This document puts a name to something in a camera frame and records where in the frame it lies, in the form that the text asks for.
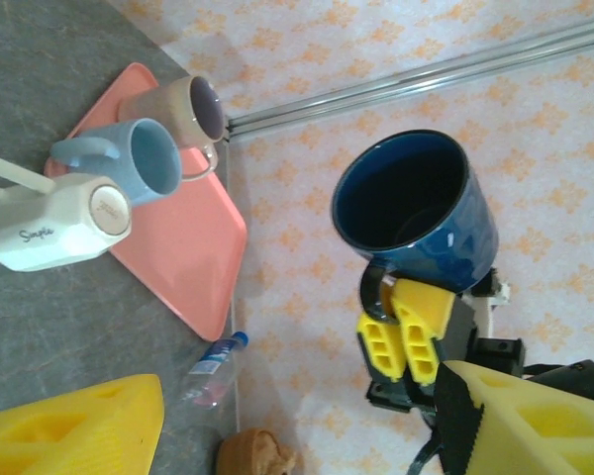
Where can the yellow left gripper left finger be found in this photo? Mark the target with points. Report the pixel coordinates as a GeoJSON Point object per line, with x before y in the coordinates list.
{"type": "Point", "coordinates": [69, 435]}

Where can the aluminium table edge rail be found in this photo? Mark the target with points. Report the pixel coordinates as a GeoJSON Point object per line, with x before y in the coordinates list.
{"type": "Point", "coordinates": [234, 297]}

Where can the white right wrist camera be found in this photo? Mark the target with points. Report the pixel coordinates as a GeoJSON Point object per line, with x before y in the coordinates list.
{"type": "Point", "coordinates": [490, 307]}

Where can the beige mug purple interior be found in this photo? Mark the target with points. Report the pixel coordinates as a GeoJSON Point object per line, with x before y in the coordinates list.
{"type": "Point", "coordinates": [178, 109]}

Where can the white faceted mug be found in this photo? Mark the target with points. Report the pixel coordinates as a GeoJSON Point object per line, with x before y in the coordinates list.
{"type": "Point", "coordinates": [54, 232]}

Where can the aluminium frame post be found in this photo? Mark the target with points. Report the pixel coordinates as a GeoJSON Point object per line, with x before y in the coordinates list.
{"type": "Point", "coordinates": [425, 74]}

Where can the clear plastic water bottle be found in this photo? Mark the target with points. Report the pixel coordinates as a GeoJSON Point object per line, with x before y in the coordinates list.
{"type": "Point", "coordinates": [213, 366]}

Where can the matte light blue mug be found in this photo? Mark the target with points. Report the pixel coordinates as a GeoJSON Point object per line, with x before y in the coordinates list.
{"type": "Point", "coordinates": [148, 158]}

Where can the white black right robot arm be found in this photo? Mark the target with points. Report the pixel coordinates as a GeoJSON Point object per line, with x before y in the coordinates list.
{"type": "Point", "coordinates": [574, 376]}

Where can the navy blue mug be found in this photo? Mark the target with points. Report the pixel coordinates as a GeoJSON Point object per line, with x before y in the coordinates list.
{"type": "Point", "coordinates": [455, 237]}

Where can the pink plastic tray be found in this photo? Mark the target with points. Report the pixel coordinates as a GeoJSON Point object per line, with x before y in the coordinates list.
{"type": "Point", "coordinates": [178, 257]}

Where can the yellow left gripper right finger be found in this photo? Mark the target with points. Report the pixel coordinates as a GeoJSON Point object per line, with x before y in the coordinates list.
{"type": "Point", "coordinates": [534, 435]}

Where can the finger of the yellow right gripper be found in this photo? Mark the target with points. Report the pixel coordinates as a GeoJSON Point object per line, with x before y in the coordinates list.
{"type": "Point", "coordinates": [371, 341]}
{"type": "Point", "coordinates": [425, 307]}

